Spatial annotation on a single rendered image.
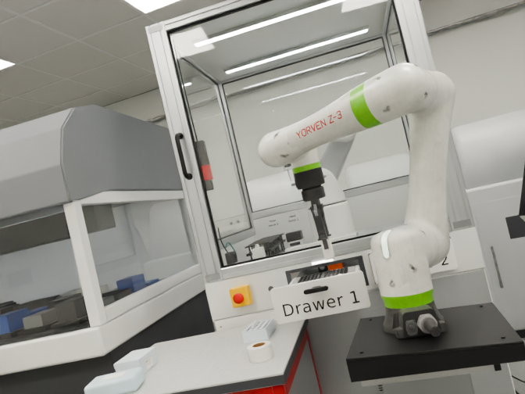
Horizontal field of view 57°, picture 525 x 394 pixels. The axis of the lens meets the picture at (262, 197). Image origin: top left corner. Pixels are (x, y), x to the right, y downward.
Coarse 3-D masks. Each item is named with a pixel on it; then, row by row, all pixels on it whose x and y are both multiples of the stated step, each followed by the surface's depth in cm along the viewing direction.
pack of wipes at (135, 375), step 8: (136, 368) 142; (104, 376) 142; (112, 376) 139; (120, 376) 138; (128, 376) 136; (136, 376) 137; (144, 376) 143; (88, 384) 138; (96, 384) 136; (104, 384) 135; (112, 384) 135; (120, 384) 135; (128, 384) 135; (136, 384) 135; (88, 392) 135; (96, 392) 135; (104, 392) 135; (112, 392) 135; (120, 392) 135
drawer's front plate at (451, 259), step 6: (450, 240) 169; (450, 246) 169; (450, 252) 169; (372, 258) 174; (450, 258) 169; (372, 264) 174; (438, 264) 170; (450, 264) 169; (456, 264) 169; (432, 270) 170; (438, 270) 170; (444, 270) 170
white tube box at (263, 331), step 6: (270, 318) 169; (258, 324) 165; (264, 324) 163; (270, 324) 163; (246, 330) 162; (252, 330) 160; (258, 330) 157; (264, 330) 157; (270, 330) 162; (246, 336) 158; (252, 336) 158; (258, 336) 157; (264, 336) 157; (246, 342) 158
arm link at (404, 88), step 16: (400, 64) 115; (368, 80) 120; (384, 80) 115; (400, 80) 112; (416, 80) 112; (432, 80) 117; (352, 96) 121; (368, 96) 118; (384, 96) 115; (400, 96) 113; (416, 96) 112; (432, 96) 118; (368, 112) 119; (384, 112) 117; (400, 112) 116; (416, 112) 121; (368, 128) 125
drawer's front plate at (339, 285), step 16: (352, 272) 145; (272, 288) 150; (288, 288) 148; (304, 288) 147; (336, 288) 145; (352, 288) 144; (336, 304) 145; (352, 304) 144; (368, 304) 143; (288, 320) 148
